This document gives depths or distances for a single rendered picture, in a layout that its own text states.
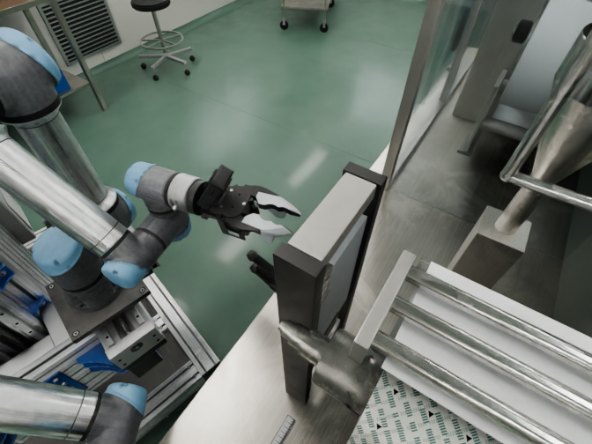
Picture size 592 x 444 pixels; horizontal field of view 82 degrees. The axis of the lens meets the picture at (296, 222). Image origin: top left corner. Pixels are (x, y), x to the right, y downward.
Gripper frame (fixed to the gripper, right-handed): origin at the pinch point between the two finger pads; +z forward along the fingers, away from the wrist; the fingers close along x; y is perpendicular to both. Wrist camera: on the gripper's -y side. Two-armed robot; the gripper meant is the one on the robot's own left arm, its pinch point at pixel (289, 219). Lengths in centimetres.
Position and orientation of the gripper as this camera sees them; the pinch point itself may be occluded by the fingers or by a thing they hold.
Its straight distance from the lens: 61.5
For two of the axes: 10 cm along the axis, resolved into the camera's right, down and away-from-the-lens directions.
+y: 0.5, 5.3, 8.5
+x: -3.7, 8.0, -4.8
